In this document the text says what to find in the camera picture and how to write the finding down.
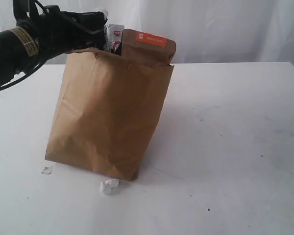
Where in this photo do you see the brown kraft pouch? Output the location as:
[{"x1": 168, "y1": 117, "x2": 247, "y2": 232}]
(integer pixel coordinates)
[{"x1": 121, "y1": 29, "x2": 176, "y2": 68}]

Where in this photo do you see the spaghetti package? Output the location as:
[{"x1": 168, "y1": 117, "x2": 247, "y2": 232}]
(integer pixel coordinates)
[{"x1": 95, "y1": 7, "x2": 109, "y2": 18}]

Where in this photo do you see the white pebble cluster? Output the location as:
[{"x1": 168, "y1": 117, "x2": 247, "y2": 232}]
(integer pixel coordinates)
[{"x1": 99, "y1": 179, "x2": 120, "y2": 195}]

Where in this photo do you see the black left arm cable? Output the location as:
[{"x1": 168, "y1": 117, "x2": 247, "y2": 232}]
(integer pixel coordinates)
[{"x1": 0, "y1": 0, "x2": 54, "y2": 93}]

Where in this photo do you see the small clear plastic scrap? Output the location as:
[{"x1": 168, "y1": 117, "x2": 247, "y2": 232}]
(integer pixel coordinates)
[{"x1": 42, "y1": 166, "x2": 53, "y2": 175}]

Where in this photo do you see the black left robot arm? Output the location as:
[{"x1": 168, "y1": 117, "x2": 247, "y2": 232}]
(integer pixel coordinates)
[{"x1": 0, "y1": 0, "x2": 107, "y2": 91}]

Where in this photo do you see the small blue white packet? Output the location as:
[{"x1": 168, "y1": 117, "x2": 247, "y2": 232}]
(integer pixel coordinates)
[{"x1": 104, "y1": 24, "x2": 124, "y2": 53}]

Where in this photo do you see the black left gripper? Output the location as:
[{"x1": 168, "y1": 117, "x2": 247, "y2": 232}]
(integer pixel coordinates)
[{"x1": 31, "y1": 6, "x2": 107, "y2": 60}]

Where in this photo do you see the brown paper bag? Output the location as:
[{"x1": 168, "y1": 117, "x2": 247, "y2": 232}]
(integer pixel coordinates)
[{"x1": 45, "y1": 49, "x2": 173, "y2": 181}]

